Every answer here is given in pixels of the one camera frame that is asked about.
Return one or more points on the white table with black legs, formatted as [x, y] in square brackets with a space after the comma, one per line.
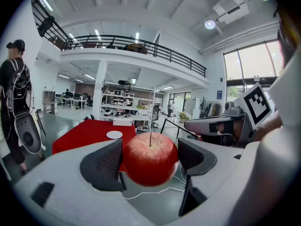
[174, 125]

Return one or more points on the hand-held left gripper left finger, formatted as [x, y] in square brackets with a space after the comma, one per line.
[103, 166]

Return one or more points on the grey shell wearable rig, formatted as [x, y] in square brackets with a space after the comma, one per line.
[28, 135]

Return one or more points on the red apple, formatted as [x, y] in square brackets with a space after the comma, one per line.
[150, 163]

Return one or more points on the black office chair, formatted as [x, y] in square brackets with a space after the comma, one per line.
[155, 116]

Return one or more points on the white plate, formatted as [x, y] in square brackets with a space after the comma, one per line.
[114, 134]

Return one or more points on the grey cabinet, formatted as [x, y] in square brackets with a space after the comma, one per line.
[49, 101]

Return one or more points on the coat rack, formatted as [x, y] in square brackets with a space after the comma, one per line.
[211, 107]

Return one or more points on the white cardboard box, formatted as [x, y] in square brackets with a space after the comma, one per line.
[122, 122]

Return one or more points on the person's right forearm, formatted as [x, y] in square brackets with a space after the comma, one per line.
[268, 128]

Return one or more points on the white shelving unit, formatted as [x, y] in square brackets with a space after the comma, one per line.
[131, 102]

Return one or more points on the black folding stand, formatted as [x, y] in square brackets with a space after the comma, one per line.
[40, 122]

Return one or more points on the yellow green flower basket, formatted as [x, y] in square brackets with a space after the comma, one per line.
[184, 116]

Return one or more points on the blue wall sign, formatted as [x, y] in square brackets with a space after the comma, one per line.
[219, 94]

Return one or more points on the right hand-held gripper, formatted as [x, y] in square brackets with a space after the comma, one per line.
[235, 112]

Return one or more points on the white ceiling air conditioner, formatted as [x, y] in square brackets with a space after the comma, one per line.
[231, 8]

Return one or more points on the red tablecloth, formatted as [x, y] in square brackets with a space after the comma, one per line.
[87, 133]

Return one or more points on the black balcony railing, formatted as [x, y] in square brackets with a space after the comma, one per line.
[164, 52]

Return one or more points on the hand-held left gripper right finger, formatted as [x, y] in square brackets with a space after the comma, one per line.
[195, 158]

